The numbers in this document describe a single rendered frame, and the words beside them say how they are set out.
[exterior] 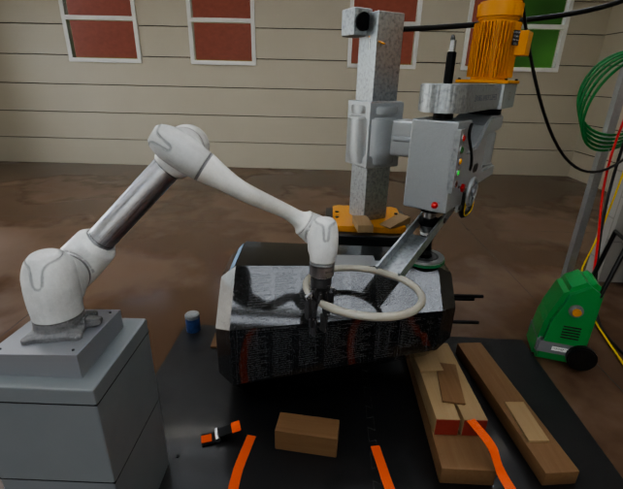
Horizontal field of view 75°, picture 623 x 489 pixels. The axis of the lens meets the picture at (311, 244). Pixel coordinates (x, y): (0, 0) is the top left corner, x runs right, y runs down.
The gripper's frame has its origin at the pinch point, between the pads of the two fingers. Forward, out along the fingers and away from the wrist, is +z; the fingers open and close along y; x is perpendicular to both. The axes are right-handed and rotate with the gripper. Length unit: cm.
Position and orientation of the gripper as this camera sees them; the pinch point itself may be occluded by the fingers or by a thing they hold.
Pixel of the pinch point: (317, 325)
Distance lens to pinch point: 153.8
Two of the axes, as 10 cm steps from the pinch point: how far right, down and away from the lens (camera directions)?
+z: -0.5, 9.5, 3.2
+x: -6.2, -2.8, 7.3
